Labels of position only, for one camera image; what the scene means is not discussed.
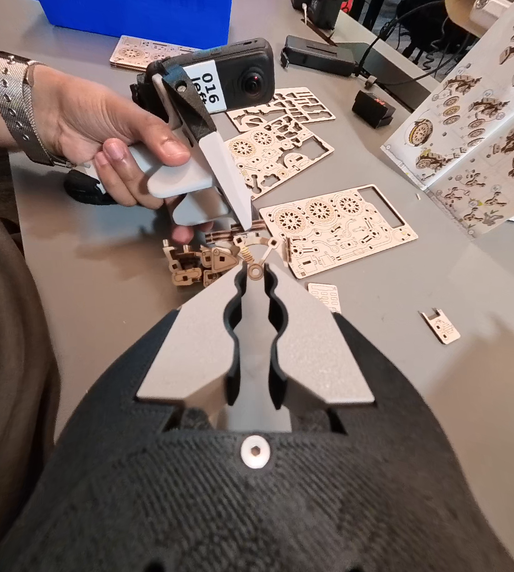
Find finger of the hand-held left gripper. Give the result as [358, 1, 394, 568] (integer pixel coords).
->
[198, 129, 255, 231]

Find emptied wooden puzzle sheet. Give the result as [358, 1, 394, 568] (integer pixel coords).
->
[226, 86, 336, 133]

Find blue plastic box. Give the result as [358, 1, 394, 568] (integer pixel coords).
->
[49, 0, 233, 44]

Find dark flat pad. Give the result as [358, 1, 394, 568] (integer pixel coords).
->
[342, 41, 437, 113]

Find small wooden tread sheet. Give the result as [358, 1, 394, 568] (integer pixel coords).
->
[307, 282, 342, 314]

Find small wooden linkage part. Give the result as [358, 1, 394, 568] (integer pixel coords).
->
[232, 234, 281, 282]

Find small notched wooden sheet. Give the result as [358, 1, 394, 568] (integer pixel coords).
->
[420, 307, 461, 346]

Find stack of wooden puzzle sheets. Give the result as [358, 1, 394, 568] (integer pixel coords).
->
[109, 35, 204, 70]

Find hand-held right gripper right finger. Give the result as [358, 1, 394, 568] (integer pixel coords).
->
[263, 263, 376, 410]

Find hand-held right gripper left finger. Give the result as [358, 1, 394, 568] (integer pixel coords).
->
[136, 262, 249, 408]

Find black cable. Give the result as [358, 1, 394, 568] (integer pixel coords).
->
[354, 0, 446, 86]

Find assembled wooden model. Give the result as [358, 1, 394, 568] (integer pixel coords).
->
[162, 223, 294, 288]

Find wooden puzzle sheet small gears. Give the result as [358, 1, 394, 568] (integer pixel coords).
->
[223, 120, 335, 200]

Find wooden puzzle sheet large gears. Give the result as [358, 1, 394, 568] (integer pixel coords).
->
[259, 184, 419, 281]

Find instruction booklet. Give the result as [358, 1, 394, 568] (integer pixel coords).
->
[381, 0, 514, 235]

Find black device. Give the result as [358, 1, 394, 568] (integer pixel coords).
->
[290, 0, 341, 30]

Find person's left hand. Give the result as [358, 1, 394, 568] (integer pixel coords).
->
[33, 65, 215, 244]

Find black power adapter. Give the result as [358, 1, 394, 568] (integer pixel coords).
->
[280, 35, 358, 77]

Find grey desk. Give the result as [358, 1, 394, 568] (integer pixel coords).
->
[0, 0, 514, 572]

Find silver mesh wristwatch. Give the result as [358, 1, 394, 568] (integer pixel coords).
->
[0, 50, 77, 169]

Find small black box red label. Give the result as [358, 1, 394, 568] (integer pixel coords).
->
[352, 89, 394, 130]

